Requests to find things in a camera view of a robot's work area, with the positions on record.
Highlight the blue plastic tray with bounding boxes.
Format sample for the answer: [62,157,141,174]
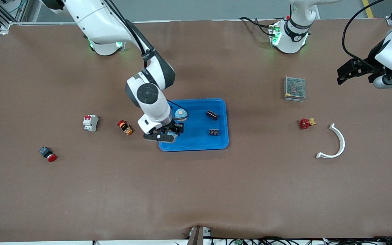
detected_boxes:
[159,98,229,152]

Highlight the metal mesh power supply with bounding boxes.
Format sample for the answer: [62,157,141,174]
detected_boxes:
[283,76,306,102]

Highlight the brown table mat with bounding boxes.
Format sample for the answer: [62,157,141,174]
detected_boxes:
[0,19,392,243]

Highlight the brass valve red handwheel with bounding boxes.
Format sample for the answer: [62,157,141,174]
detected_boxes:
[299,117,316,130]

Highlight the white curved pipe clamp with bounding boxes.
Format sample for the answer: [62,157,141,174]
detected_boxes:
[315,123,346,159]

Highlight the red push button dark body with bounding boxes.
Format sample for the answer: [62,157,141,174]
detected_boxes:
[39,146,58,162]

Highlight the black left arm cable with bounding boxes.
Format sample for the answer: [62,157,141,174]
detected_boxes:
[342,0,392,68]

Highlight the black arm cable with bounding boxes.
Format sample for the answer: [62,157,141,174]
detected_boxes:
[108,0,189,119]
[342,0,392,68]

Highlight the red orange emergency stop switch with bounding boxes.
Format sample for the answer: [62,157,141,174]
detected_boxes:
[117,120,133,135]

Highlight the white circuit breaker red switch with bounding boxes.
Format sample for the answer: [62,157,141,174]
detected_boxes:
[82,114,99,132]

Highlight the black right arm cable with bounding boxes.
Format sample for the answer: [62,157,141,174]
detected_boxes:
[108,0,189,119]

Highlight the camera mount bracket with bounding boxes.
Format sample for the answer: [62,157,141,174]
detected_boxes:
[186,225,213,245]

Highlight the black arm base cables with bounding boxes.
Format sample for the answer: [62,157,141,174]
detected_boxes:
[240,16,278,36]

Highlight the black cable bundle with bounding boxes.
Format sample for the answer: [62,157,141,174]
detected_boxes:
[213,236,392,245]

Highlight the aluminium frame structure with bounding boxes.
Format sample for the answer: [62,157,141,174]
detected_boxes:
[0,0,30,36]

